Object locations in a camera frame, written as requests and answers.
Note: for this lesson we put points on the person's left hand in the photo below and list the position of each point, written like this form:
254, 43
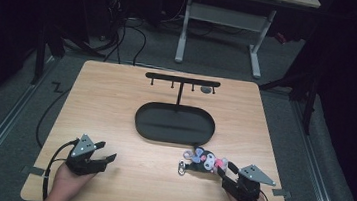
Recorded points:
67, 184

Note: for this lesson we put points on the grey tape piece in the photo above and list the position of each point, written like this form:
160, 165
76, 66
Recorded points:
33, 170
281, 192

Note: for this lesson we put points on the grey round table grommet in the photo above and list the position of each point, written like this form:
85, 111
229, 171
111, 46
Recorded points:
205, 89

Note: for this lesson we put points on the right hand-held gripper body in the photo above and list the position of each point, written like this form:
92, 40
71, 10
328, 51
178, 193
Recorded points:
246, 186

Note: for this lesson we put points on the black metal stand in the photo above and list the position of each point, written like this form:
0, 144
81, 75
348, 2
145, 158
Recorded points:
306, 90
40, 49

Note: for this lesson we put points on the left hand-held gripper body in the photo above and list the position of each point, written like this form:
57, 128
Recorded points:
84, 166

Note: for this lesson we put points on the black hook stand with tray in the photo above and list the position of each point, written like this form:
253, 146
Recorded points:
174, 123

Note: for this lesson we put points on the white-framed desk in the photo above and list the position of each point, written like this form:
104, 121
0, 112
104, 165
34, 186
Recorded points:
225, 16

